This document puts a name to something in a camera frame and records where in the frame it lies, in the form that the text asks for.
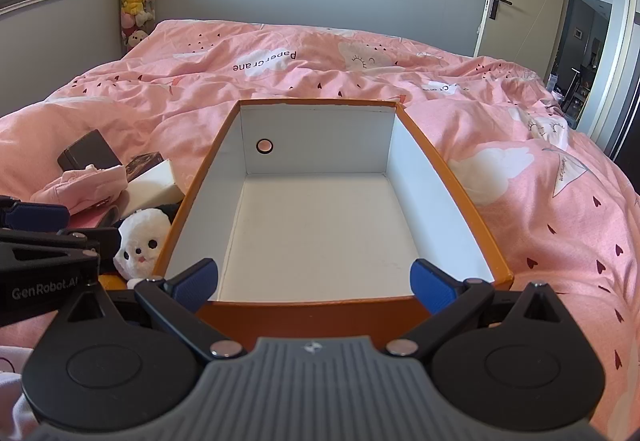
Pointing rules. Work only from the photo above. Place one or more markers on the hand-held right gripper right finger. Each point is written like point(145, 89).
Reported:
point(429, 286)

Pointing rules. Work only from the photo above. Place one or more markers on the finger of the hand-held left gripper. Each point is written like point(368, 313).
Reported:
point(75, 237)
point(37, 216)

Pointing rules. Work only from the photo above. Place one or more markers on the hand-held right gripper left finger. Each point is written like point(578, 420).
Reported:
point(199, 282)

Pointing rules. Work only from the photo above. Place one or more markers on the white rectangular box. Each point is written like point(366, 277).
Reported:
point(152, 191)

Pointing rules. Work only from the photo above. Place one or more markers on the orange cardboard box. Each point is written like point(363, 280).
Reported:
point(320, 231)

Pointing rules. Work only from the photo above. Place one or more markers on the pink cloth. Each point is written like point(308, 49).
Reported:
point(80, 188)

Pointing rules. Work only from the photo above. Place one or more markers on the white plush toy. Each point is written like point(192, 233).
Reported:
point(142, 241)

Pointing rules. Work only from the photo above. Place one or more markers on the dark grey square box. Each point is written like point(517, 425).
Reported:
point(87, 151)

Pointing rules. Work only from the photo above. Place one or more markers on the brown printed box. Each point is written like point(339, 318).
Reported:
point(142, 166)

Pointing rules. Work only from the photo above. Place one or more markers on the pink printed blanket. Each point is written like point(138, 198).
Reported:
point(550, 221)

